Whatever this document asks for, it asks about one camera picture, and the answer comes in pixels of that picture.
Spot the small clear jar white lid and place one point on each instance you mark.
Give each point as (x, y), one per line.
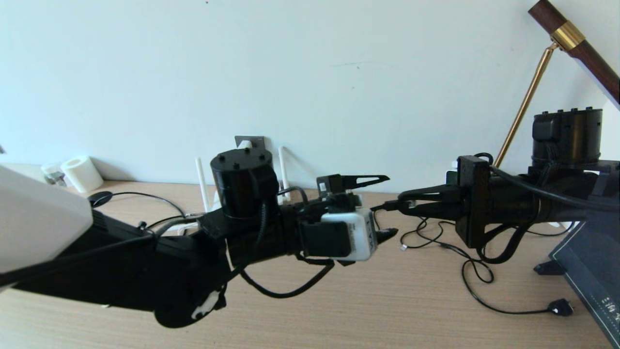
(52, 172)

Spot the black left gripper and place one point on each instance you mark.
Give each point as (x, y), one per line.
(305, 211)

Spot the dark blue framed board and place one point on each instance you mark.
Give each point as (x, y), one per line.
(593, 271)

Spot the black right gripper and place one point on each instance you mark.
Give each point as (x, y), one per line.
(472, 201)

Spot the grey wall socket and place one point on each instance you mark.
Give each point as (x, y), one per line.
(259, 141)

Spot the white router with four antennas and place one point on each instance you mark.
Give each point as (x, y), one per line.
(201, 184)

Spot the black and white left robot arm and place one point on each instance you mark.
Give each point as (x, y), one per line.
(121, 271)

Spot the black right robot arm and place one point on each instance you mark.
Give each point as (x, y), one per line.
(566, 140)

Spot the white toilet paper roll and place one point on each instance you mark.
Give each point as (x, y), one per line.
(81, 174)

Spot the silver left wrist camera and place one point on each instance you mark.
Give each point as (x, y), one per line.
(356, 237)

